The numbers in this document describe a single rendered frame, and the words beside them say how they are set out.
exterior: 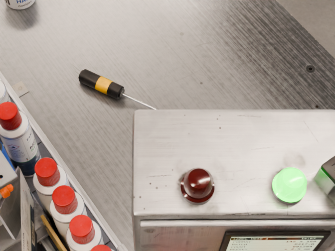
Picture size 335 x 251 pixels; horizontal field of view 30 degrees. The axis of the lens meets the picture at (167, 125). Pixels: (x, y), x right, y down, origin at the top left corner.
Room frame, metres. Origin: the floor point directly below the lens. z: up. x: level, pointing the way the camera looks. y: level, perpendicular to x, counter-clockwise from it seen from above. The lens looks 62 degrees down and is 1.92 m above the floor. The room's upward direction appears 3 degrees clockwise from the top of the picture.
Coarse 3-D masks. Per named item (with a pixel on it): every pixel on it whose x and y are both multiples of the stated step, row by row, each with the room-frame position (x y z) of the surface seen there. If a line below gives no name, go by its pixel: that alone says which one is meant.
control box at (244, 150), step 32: (160, 128) 0.23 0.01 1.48; (192, 128) 0.23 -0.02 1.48; (224, 128) 0.23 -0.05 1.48; (256, 128) 0.23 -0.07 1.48; (288, 128) 0.24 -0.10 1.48; (320, 128) 0.24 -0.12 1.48; (160, 160) 0.20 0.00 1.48; (192, 160) 0.20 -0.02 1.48; (224, 160) 0.21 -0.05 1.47; (256, 160) 0.21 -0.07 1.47; (288, 160) 0.21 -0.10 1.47; (320, 160) 0.21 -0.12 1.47; (160, 192) 0.18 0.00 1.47; (224, 192) 0.18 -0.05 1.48; (256, 192) 0.18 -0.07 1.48; (320, 192) 0.18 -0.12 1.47; (160, 224) 0.15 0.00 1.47; (192, 224) 0.15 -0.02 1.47; (224, 224) 0.16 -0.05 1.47; (256, 224) 0.16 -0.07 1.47; (288, 224) 0.16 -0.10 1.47; (320, 224) 0.16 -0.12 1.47
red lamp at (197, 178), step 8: (192, 168) 0.19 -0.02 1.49; (200, 168) 0.19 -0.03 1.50; (184, 176) 0.18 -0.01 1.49; (192, 176) 0.18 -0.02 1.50; (200, 176) 0.18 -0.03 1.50; (208, 176) 0.18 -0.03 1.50; (184, 184) 0.18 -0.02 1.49; (192, 184) 0.17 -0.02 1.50; (200, 184) 0.17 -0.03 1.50; (208, 184) 0.18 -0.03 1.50; (184, 192) 0.17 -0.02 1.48; (192, 192) 0.17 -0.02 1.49; (200, 192) 0.17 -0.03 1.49; (208, 192) 0.17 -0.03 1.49; (192, 200) 0.17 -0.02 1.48; (200, 200) 0.17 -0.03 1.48; (208, 200) 0.17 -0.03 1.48
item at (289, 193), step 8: (288, 168) 0.19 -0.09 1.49; (296, 168) 0.19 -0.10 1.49; (280, 176) 0.19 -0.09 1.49; (288, 176) 0.19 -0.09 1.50; (296, 176) 0.19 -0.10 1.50; (304, 176) 0.19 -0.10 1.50; (272, 184) 0.19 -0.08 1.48; (280, 184) 0.18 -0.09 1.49; (288, 184) 0.18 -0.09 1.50; (296, 184) 0.18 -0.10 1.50; (304, 184) 0.18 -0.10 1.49; (272, 192) 0.18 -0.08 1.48; (280, 192) 0.18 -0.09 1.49; (288, 192) 0.17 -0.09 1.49; (296, 192) 0.17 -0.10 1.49; (304, 192) 0.18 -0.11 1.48; (280, 200) 0.17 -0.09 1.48; (288, 200) 0.17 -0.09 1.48; (296, 200) 0.17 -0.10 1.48
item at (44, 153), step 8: (40, 144) 0.49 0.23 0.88; (40, 152) 0.47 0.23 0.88; (48, 152) 0.47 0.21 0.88; (32, 184) 0.41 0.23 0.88; (32, 192) 0.40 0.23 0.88; (88, 216) 0.36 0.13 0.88; (56, 232) 0.33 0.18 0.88; (104, 240) 0.32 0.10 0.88; (56, 248) 0.30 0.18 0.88; (112, 248) 0.30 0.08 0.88
